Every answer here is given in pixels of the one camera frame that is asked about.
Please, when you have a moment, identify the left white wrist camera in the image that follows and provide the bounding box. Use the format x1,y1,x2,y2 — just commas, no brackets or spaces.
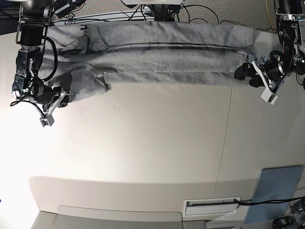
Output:
261,88,278,105

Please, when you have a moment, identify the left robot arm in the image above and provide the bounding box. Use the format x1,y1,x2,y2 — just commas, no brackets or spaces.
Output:
234,0,305,97

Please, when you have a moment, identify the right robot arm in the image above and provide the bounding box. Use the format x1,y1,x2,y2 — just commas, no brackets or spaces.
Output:
12,1,255,118

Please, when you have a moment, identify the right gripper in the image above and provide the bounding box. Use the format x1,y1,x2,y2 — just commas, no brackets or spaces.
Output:
35,85,72,117

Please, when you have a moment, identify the blue-grey board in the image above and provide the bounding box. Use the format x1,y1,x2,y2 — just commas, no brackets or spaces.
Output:
244,165,304,224

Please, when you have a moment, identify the white cable grommet slot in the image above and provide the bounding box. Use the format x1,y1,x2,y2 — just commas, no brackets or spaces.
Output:
182,197,241,217

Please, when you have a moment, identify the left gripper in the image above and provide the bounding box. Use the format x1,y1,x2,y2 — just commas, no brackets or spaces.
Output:
234,53,285,94

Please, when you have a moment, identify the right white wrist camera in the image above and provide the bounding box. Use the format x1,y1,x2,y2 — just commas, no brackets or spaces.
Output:
40,115,54,127

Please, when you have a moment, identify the black floor cables bundle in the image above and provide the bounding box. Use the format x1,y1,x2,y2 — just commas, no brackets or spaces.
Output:
64,0,220,26

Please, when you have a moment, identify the black cable at slot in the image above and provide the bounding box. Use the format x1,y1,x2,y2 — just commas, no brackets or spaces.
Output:
234,196,305,206

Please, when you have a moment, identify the yellow cable on floor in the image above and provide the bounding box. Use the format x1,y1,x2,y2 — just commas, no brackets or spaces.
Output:
264,0,275,31

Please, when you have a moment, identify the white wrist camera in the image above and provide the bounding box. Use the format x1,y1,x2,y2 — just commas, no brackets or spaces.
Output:
40,115,54,127
261,88,278,105

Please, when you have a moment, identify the grey T-shirt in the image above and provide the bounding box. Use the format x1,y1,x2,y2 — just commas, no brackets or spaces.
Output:
39,21,255,102

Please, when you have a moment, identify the black device on floor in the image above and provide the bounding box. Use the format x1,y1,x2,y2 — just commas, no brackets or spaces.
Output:
272,216,297,229

